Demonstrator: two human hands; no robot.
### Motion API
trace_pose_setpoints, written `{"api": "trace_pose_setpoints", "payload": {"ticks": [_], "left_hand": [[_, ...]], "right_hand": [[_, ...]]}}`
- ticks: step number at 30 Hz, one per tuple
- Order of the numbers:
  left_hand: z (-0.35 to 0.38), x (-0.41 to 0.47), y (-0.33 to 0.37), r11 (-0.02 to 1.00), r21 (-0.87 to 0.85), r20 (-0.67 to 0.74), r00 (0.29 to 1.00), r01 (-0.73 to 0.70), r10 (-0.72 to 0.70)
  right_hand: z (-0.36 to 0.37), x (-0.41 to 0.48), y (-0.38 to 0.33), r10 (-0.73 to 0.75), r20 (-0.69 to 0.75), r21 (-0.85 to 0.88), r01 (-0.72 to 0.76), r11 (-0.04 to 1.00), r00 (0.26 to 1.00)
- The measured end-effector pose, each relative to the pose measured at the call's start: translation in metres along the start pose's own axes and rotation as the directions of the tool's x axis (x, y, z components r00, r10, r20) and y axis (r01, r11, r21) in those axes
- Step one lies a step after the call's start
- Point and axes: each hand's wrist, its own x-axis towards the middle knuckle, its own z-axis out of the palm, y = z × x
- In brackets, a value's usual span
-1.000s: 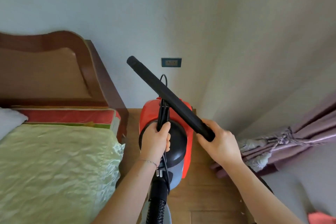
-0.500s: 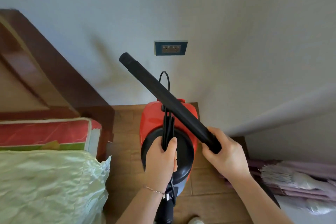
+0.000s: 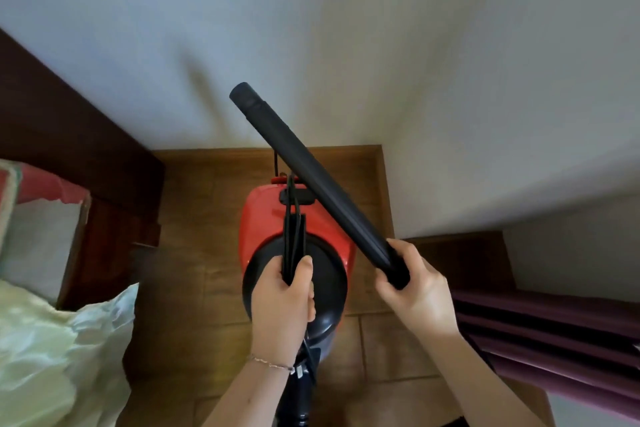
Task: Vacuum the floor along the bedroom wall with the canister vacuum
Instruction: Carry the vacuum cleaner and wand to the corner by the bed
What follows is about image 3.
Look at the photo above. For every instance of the person's left hand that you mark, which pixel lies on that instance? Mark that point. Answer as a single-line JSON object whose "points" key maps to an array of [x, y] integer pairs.
{"points": [[280, 311]]}

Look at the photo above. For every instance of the person's right hand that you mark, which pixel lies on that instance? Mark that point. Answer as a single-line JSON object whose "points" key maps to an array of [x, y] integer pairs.
{"points": [[425, 306]]}

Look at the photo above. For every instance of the person's left forearm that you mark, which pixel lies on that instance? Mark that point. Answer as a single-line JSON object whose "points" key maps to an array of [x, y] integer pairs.
{"points": [[250, 401]]}

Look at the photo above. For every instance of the person's right forearm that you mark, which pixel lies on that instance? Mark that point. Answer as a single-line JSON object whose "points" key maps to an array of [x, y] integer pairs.
{"points": [[475, 386]]}

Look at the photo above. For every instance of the purple curtain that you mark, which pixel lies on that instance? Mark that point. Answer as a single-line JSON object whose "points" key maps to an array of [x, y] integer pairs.
{"points": [[550, 341]]}

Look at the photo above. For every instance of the wooden skirting board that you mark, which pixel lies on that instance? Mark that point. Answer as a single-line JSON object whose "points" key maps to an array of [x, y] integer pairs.
{"points": [[225, 152]]}

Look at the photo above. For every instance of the pale green bedspread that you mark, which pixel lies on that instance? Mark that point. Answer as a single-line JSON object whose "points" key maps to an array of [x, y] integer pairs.
{"points": [[50, 366]]}

